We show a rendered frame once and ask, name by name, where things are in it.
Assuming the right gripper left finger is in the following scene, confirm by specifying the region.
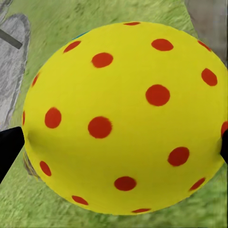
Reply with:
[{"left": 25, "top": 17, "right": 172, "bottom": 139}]
[{"left": 0, "top": 126, "right": 25, "bottom": 184}]

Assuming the wicker basket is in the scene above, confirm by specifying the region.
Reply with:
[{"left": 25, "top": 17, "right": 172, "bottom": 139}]
[{"left": 23, "top": 151, "right": 41, "bottom": 179}]

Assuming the easter egg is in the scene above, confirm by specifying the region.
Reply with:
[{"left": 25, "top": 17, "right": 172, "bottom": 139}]
[{"left": 21, "top": 21, "right": 228, "bottom": 215}]

